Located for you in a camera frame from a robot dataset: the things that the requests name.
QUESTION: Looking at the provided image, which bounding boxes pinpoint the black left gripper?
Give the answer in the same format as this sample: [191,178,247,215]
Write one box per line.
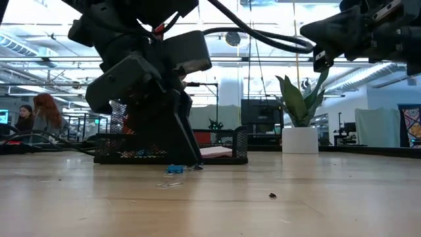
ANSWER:
[68,13,213,167]

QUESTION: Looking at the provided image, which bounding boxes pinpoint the pale green cloth screen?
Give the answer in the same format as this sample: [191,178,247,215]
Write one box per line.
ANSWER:
[189,105,243,130]
[355,107,401,148]

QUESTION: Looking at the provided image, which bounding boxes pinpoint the black cage frame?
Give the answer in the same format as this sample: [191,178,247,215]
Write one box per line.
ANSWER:
[62,112,109,143]

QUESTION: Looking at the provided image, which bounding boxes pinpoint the green plant in white pot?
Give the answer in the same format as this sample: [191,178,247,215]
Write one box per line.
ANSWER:
[274,70,330,155]

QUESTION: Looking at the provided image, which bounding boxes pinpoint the black ceiling cord reel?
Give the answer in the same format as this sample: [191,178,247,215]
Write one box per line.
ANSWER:
[224,31,243,48]

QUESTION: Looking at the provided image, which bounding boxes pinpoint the black monitor cart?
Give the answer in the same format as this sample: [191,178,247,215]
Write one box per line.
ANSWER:
[334,113,359,147]

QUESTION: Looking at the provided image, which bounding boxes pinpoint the colourful wall art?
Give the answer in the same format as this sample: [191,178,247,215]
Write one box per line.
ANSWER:
[397,104,421,148]

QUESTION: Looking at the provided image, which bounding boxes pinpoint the pink sticky note pad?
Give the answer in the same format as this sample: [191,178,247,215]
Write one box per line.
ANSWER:
[199,145,234,159]

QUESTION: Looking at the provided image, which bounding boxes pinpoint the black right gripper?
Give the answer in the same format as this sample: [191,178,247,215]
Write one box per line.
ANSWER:
[299,0,421,76]

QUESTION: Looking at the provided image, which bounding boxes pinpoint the person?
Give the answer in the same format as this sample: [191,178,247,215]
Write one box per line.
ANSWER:
[32,93,70,143]
[14,104,34,133]

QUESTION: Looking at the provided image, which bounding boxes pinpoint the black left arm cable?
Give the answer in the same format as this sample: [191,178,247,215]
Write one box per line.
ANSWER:
[202,0,315,55]

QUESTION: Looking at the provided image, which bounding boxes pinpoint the yellow hanging cable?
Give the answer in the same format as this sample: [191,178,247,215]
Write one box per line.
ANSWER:
[292,0,301,90]

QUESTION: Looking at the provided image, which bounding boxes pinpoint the black aluminium table frame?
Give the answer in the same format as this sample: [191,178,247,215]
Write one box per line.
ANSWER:
[0,142,421,159]

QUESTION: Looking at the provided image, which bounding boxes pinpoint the black metal rack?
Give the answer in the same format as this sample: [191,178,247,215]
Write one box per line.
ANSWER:
[184,82,219,107]

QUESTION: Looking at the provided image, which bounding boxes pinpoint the black mesh desk organizer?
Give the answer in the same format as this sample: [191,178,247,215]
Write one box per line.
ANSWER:
[93,98,249,165]

